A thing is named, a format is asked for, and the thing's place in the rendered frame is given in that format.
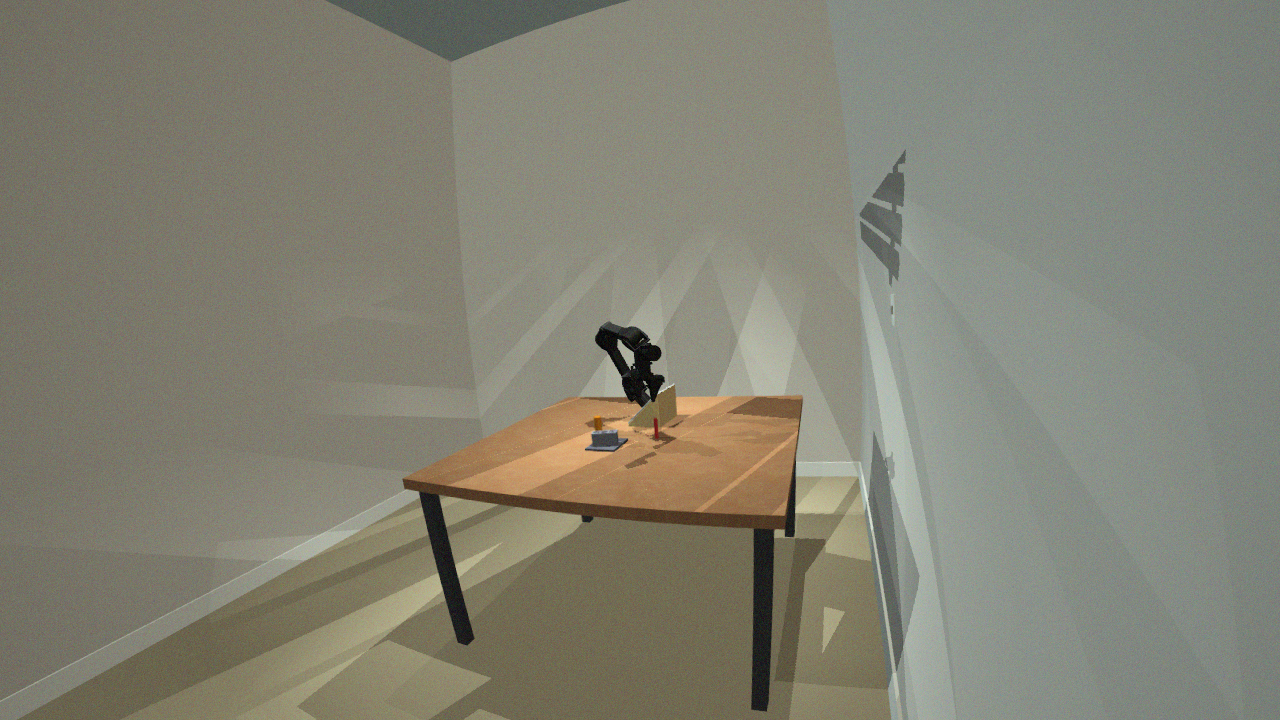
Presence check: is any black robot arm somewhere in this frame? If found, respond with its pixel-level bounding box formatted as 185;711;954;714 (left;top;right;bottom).
595;322;660;407

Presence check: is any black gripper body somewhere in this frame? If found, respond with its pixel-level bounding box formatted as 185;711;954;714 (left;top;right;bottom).
632;360;666;386

